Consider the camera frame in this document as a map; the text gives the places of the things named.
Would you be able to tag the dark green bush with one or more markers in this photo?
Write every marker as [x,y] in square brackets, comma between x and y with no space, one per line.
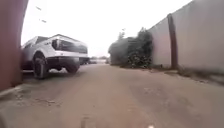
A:
[133,50]

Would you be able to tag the brown dirt road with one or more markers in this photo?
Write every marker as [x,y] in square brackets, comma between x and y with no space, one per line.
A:
[110,100]

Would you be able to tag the white pickup truck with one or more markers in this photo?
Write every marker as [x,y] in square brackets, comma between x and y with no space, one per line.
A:
[56,55]

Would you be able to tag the red brick building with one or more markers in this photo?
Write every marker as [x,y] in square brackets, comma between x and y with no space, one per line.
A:
[10,43]

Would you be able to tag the long grey panel wall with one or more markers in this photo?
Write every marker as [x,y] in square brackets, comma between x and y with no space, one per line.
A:
[196,36]

